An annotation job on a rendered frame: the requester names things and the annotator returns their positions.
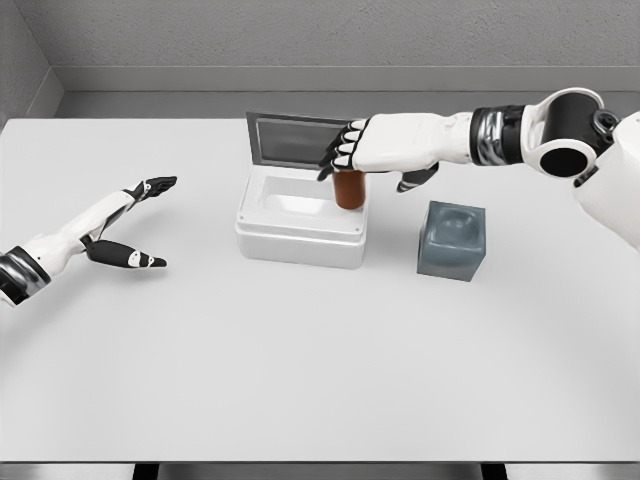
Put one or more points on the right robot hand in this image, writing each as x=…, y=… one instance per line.
x=395, y=142

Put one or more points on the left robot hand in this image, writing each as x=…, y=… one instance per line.
x=100, y=210

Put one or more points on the brown cylindrical bottle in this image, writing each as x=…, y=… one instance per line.
x=349, y=190

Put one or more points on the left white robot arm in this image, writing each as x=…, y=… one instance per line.
x=30, y=262

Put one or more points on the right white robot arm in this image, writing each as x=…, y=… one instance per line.
x=560, y=135

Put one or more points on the grey cube block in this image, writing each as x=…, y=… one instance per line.
x=451, y=242

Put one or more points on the white box with hinged lid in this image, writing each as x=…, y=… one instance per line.
x=300, y=220

